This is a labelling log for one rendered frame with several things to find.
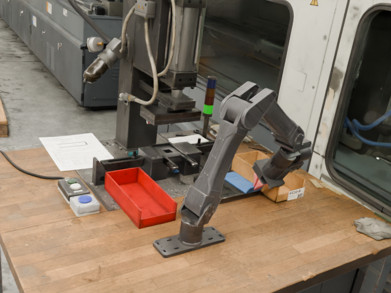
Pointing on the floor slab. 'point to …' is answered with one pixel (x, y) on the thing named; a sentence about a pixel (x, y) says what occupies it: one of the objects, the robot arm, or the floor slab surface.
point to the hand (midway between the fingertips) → (255, 187)
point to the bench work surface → (292, 221)
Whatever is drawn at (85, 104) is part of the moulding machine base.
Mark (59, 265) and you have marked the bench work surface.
